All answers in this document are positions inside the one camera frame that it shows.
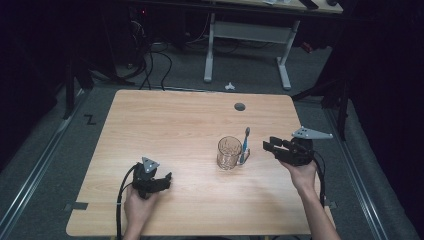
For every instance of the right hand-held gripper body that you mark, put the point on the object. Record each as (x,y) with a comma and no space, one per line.
(300,151)

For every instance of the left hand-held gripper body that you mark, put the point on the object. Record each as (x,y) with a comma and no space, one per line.
(144,181)

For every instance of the blue grey toothbrush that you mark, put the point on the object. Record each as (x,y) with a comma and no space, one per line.
(245,143)

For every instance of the clear glass mug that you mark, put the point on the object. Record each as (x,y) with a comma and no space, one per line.
(229,155)

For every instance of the person's right hand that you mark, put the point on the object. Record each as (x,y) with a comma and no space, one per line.
(302,176)

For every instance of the person's left hand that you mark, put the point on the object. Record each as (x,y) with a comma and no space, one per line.
(139,210)

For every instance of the grey round table grommet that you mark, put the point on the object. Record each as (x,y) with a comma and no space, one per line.
(239,106)

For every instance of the black metal stand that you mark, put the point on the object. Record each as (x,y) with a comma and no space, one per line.
(341,110)
(69,96)

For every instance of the grey tape strip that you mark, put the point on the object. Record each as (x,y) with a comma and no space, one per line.
(332,204)
(78,206)

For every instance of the small white floor object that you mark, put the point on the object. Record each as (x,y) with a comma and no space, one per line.
(229,87)

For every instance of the small red object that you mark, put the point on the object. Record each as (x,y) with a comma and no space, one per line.
(307,47)

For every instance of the desk with white metal legs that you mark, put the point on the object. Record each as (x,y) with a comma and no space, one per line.
(250,31)

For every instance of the metal floor rail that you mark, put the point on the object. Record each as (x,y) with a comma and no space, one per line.
(360,180)
(40,166)

